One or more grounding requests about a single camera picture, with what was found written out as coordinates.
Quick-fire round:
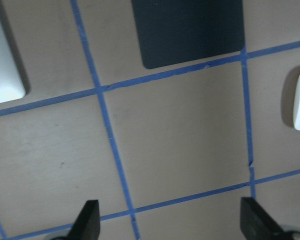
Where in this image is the silver closed laptop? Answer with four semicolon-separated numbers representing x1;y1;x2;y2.
0;18;26;103

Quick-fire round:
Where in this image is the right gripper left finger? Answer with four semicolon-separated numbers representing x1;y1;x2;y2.
67;200;101;240

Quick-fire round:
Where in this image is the black mousepad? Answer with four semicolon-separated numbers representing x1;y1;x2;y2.
131;0;245;69

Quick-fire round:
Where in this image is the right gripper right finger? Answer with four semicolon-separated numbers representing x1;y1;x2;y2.
239;197;286;240

